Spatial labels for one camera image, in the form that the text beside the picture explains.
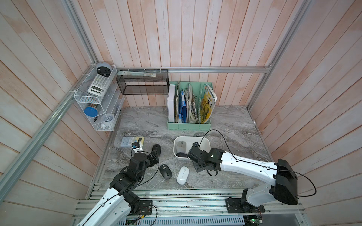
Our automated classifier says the black slim mouse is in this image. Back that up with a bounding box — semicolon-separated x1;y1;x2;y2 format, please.
152;144;161;157

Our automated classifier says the dark grey mouse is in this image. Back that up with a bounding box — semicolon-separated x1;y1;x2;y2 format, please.
159;164;173;180

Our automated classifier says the white mouse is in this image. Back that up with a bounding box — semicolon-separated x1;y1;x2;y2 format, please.
176;166;190;185

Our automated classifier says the white storage box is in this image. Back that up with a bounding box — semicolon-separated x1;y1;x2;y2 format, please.
173;136;211;161

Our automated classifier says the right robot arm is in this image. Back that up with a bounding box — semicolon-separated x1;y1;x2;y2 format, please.
187;142;300;213

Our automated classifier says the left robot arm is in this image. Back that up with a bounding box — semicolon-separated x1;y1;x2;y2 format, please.
78;151;159;226

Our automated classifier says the yellow blue calculator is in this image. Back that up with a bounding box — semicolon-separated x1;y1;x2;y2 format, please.
120;137;145;147

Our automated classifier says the white cup on shelf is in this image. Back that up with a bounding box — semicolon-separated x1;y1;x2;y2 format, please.
100;114;115;130

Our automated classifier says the blue book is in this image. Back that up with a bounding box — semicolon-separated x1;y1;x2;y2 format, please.
179;90;187;123

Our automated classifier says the green magazine file holder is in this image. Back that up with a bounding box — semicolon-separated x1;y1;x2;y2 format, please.
167;81;214;131

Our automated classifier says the yellow picture book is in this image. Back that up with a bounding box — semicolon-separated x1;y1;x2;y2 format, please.
199;83;218;124

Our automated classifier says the blue lid jar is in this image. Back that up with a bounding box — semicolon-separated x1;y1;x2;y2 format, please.
84;105;98;117

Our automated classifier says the white binder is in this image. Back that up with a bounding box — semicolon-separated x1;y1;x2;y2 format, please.
167;84;176;123

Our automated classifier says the black mesh basket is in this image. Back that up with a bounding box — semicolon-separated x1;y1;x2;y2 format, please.
117;70;169;95

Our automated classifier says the white calculator on shelf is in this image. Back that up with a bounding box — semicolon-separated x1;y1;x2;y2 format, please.
87;74;111;97

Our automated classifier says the ruler on basket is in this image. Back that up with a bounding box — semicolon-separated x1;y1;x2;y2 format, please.
118;71;156;78

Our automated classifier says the round black white speaker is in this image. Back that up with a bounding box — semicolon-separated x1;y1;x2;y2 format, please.
96;62;112;78

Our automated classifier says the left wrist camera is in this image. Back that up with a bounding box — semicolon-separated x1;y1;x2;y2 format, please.
132;141;143;154

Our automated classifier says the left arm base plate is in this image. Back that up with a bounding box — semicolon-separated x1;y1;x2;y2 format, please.
128;200;153;216

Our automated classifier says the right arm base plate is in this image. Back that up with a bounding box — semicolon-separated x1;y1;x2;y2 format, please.
225;197;265;213

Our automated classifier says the white wire shelf rack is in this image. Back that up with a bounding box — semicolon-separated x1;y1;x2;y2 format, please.
74;64;124;131

